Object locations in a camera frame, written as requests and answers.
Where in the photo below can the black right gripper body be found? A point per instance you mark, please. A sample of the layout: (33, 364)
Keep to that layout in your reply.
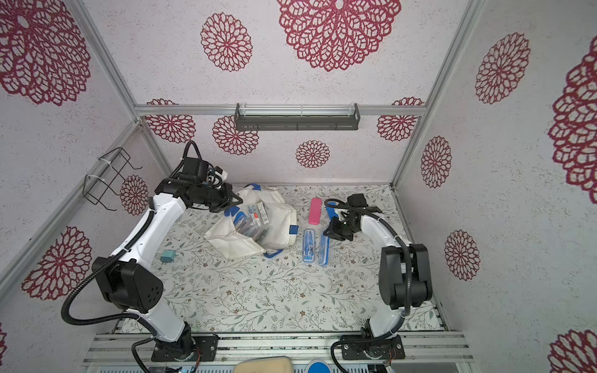
(340, 228)

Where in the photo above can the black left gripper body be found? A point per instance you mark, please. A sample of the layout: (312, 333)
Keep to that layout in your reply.
(218, 200)

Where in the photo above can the pink case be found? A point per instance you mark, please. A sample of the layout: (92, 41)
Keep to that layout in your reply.
(315, 209)

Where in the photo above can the clear blue compass set case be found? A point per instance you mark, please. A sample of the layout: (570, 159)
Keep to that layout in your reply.
(309, 245)

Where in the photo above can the white canvas bag blue handles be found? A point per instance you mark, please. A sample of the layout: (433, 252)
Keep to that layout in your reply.
(283, 231)

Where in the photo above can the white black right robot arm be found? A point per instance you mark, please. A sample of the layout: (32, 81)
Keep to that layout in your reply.
(404, 280)

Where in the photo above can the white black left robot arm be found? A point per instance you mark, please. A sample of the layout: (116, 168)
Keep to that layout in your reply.
(125, 278)

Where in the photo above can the small teal eraser block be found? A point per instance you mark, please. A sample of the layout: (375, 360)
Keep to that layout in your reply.
(168, 256)

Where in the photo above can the blue round object at base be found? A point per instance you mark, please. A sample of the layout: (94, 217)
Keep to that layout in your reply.
(318, 366)

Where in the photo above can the beige cushion at base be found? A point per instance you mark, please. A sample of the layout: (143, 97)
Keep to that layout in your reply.
(265, 365)

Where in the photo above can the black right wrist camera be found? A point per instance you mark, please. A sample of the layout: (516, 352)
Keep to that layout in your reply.
(357, 202)

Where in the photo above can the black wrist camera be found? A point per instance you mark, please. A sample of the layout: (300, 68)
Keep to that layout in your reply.
(195, 169)
(357, 202)

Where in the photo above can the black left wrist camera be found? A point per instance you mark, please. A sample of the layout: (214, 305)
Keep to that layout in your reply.
(195, 169)

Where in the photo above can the black wire wall rack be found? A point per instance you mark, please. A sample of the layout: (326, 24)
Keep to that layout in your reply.
(112, 165)

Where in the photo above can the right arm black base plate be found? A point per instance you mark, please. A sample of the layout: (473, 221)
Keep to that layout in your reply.
(354, 348)

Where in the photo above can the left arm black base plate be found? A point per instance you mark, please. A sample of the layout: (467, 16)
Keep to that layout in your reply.
(194, 348)

